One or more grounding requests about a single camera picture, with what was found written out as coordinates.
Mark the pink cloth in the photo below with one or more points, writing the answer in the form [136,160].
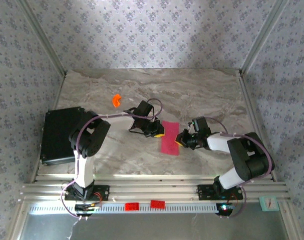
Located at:
[169,145]

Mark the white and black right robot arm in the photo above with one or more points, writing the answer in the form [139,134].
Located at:
[219,143]

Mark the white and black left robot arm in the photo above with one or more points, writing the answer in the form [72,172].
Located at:
[84,172]

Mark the grey metal sheet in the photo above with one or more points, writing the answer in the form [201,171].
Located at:
[154,227]

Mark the orange curved plastic piece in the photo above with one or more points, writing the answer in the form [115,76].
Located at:
[116,100]

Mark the red tape patch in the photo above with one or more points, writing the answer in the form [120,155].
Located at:
[131,206]
[157,204]

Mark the black box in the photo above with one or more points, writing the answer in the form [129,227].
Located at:
[54,135]

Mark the small teal clock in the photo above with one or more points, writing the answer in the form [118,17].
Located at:
[269,203]

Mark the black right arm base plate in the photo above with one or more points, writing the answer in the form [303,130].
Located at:
[204,192]

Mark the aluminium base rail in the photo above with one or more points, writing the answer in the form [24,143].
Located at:
[154,190]

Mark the aluminium side rail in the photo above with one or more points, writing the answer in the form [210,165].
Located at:
[57,95]
[253,112]

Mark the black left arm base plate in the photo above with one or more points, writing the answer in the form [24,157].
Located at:
[104,192]

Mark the aluminium frame post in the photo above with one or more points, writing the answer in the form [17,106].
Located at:
[42,36]
[263,37]

